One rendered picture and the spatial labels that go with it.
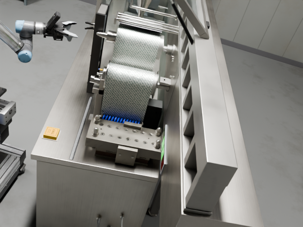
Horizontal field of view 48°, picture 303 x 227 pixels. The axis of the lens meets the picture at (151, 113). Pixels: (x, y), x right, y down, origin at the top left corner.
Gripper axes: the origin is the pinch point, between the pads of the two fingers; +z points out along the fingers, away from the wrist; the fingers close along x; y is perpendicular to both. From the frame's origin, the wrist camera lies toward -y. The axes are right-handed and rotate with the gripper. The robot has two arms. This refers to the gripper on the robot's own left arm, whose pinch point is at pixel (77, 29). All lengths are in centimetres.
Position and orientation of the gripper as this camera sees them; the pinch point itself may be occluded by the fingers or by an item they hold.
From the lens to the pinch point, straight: 217.7
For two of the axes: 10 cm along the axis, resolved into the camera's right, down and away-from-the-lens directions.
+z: 9.5, 0.2, 3.2
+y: -2.5, 6.6, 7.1
